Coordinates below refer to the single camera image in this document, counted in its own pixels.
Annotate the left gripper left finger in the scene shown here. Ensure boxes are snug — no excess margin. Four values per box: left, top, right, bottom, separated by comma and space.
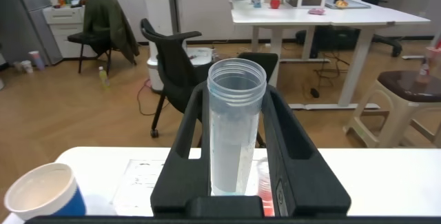
150, 81, 211, 217

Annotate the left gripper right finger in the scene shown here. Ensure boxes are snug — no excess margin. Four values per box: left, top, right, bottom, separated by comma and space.
260, 85, 351, 217

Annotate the blue pigment test tube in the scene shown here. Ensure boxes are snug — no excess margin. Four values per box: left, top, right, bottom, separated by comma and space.
207, 57, 268, 196

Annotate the red pigment test tube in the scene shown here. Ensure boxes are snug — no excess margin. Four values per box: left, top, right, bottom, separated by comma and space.
256, 157, 276, 217

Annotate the clear plastic test tube rack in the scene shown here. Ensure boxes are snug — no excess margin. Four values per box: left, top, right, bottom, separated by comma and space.
112, 158, 276, 217

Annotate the black office chair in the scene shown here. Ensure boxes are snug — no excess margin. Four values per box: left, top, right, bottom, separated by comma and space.
140, 17, 279, 149

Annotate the green drink bottle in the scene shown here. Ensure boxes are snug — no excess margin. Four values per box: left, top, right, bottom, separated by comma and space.
98, 65, 111, 90

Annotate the brown topped plastic stool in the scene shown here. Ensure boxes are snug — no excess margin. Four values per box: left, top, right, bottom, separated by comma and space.
342, 70, 441, 149

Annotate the blue white paper cup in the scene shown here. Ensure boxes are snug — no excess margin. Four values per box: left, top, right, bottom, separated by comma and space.
3, 162, 87, 222

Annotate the white double desk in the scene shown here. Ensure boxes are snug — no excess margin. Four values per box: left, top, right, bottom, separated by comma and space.
227, 0, 431, 111

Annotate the black four-legged chair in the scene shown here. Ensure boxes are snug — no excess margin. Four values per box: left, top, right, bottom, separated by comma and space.
67, 30, 114, 77

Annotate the drink cup with red straw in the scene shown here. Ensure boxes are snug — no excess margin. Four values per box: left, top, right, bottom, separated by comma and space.
415, 46, 441, 85

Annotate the dark green jacket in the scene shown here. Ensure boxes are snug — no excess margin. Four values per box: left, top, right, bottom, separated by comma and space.
82, 0, 141, 65

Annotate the white robot lift column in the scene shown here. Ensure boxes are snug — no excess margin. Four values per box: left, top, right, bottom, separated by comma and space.
141, 0, 214, 92

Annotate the grey tray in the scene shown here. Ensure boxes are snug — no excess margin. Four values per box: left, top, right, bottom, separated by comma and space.
324, 0, 372, 10

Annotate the purple paper cup stack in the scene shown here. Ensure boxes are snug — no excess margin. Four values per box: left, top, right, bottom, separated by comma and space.
28, 50, 45, 72

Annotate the white drawer cabinet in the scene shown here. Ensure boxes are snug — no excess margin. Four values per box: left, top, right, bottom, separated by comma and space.
41, 5, 101, 59

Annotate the grey tall cabinet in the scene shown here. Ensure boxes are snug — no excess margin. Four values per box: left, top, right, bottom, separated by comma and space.
0, 0, 65, 66

